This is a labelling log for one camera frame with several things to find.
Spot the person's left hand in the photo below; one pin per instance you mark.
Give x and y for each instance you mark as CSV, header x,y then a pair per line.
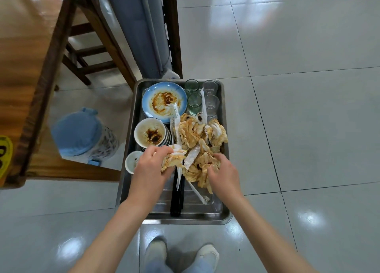
x,y
148,181

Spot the person's right hand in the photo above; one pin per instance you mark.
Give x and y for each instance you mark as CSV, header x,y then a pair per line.
x,y
225,181

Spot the metal tray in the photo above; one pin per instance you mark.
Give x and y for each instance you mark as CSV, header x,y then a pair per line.
x,y
216,213

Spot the white bowl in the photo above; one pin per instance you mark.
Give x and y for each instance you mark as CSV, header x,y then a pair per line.
x,y
169,138
145,127

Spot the pile of used napkins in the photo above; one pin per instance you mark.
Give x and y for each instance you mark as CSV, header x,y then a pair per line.
x,y
190,133

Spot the white spoon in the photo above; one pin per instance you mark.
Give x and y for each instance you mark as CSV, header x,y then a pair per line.
x,y
199,117

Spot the blue rimmed plate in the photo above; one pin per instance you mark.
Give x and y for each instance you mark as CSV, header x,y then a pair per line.
x,y
153,89

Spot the person's right forearm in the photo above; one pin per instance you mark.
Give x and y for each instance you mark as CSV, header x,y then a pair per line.
x,y
267,237

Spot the person's left forearm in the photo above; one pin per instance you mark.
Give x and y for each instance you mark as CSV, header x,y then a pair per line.
x,y
112,237

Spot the person's white right shoe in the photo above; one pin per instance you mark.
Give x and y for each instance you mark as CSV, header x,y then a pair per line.
x,y
207,255

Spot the blue plastic trash bin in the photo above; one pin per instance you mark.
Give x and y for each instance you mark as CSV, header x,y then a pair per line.
x,y
77,133

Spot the white power strip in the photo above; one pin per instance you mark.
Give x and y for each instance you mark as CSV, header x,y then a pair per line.
x,y
171,74

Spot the yellow oval number sticker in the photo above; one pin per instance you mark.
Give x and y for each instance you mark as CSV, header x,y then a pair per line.
x,y
6,160

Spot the grey blue pillar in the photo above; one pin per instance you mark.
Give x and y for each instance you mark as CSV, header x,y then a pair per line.
x,y
139,29

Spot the dark wooden table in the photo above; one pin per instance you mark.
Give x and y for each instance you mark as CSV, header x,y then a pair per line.
x,y
23,59

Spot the brown wooden post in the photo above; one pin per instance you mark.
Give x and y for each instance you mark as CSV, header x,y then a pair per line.
x,y
172,29

